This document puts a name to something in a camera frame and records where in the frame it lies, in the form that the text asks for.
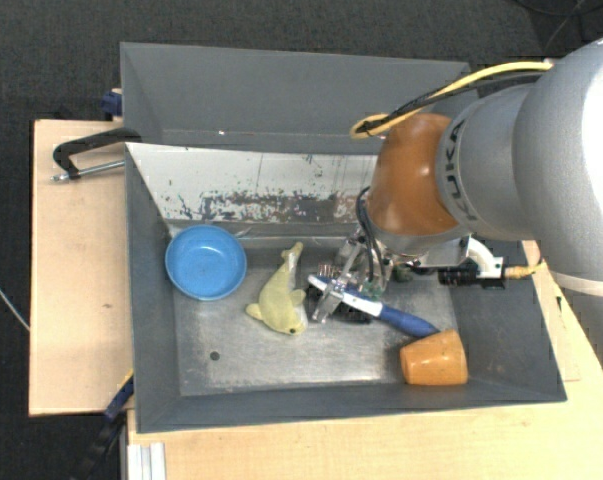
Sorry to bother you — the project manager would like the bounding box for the grey metal bin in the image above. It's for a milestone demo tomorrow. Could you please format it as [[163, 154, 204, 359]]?
[[119, 41, 568, 434]]

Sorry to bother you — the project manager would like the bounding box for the black cylinder on white bracket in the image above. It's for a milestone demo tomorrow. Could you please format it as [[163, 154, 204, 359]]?
[[437, 236, 507, 290]]

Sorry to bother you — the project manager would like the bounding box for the pale wood board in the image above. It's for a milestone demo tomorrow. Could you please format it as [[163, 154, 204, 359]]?
[[28, 119, 135, 417]]

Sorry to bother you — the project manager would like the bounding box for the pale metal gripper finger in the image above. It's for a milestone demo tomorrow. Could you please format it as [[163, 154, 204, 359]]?
[[325, 290, 348, 321], [311, 293, 334, 325]]

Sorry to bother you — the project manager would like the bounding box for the blue and white toothbrush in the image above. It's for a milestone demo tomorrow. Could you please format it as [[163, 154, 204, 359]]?
[[307, 273, 440, 338]]

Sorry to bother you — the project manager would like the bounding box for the yellow toy dolphin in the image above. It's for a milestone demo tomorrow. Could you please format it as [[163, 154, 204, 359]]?
[[244, 241, 310, 337]]

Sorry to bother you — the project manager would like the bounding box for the orange cup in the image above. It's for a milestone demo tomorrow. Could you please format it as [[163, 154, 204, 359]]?
[[398, 328, 470, 387]]

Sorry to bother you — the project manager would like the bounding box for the blue bowl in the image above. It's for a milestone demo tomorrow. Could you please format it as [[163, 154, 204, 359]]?
[[164, 223, 249, 302]]

